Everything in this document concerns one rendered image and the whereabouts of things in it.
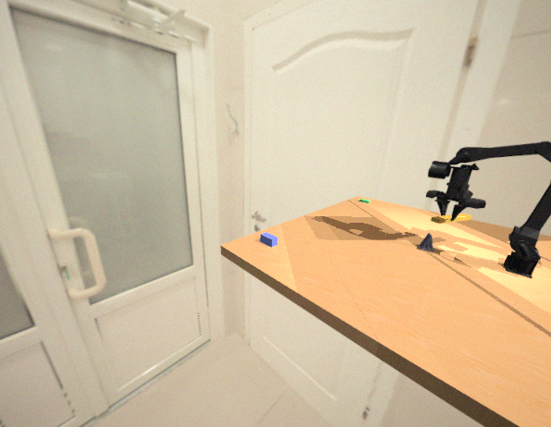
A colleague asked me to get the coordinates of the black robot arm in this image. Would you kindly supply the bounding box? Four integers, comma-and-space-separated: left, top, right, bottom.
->
428, 141, 551, 278

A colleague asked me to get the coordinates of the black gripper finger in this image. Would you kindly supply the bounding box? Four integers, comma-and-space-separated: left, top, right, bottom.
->
435, 200, 451, 216
451, 204, 468, 221

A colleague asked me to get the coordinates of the blue rectangular block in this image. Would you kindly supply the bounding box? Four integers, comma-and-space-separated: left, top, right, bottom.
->
260, 232, 278, 248

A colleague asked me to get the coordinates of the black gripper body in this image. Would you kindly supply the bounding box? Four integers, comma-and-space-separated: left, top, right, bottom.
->
426, 180, 486, 209

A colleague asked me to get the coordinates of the yellow bar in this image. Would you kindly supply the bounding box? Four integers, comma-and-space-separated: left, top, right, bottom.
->
431, 213, 472, 224

